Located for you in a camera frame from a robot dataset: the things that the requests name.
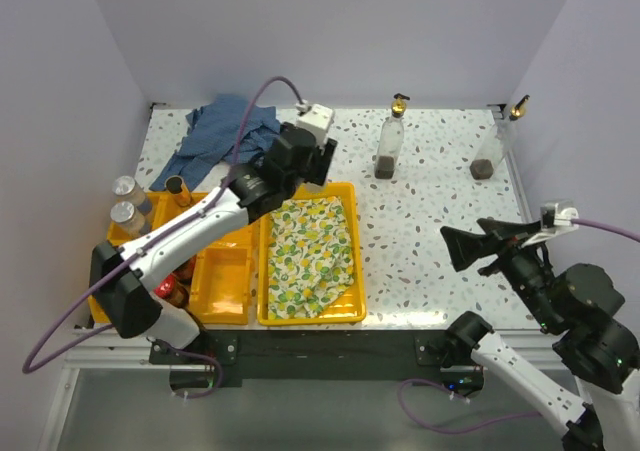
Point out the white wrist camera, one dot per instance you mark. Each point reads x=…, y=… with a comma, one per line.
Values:
x=560, y=216
x=316, y=119

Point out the dark bottle gold band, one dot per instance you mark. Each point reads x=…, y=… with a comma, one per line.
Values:
x=176, y=187

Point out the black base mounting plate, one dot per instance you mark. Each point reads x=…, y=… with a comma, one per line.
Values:
x=343, y=355

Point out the corner glass bottle gold pourer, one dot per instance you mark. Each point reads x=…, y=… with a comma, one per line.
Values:
x=498, y=142

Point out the lemon print cloth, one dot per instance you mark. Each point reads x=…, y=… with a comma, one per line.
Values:
x=310, y=261

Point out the blue checkered shirt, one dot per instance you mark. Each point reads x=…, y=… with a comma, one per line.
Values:
x=212, y=137

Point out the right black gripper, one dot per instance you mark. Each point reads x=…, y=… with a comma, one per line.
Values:
x=463, y=245

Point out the red lid sauce jar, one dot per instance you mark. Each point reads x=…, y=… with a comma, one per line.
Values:
x=184, y=273

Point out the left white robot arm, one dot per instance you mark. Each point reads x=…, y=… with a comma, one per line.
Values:
x=126, y=277

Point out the grey cap salt grinder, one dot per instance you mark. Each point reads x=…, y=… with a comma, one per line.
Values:
x=314, y=188

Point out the blue label spice jar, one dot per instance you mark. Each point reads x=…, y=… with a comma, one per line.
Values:
x=126, y=188

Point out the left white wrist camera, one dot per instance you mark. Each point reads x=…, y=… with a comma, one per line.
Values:
x=316, y=119

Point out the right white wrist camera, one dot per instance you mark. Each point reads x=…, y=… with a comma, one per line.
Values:
x=560, y=216

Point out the glass oil bottle gold pourer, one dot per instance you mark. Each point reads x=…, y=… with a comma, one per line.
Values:
x=391, y=139

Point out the red cap soy bottle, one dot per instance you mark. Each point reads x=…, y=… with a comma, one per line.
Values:
x=173, y=292

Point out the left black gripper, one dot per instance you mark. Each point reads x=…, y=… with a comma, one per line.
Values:
x=327, y=156

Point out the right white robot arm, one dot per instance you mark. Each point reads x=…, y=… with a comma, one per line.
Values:
x=578, y=307

